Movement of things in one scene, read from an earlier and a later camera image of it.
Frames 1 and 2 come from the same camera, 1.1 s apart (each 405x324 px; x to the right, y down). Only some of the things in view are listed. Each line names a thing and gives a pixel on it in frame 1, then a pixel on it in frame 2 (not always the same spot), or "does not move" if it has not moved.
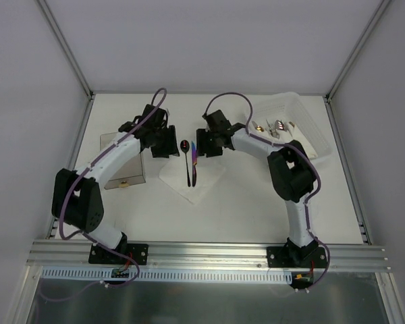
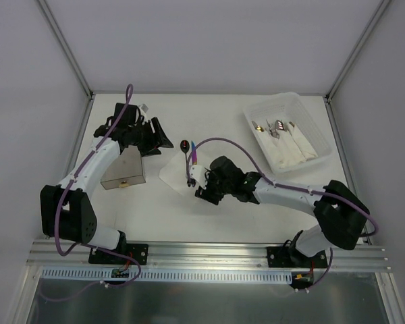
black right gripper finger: [214, 144] to [209, 196]
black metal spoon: [185, 146] does not move
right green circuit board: [302, 278] does not move
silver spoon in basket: [279, 125] does not move
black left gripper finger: [173, 149] to [162, 139]
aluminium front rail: [75, 254] does not move
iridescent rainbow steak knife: [194, 153] does not move
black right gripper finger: [201, 141] to [210, 180]
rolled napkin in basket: [296, 135] does not move
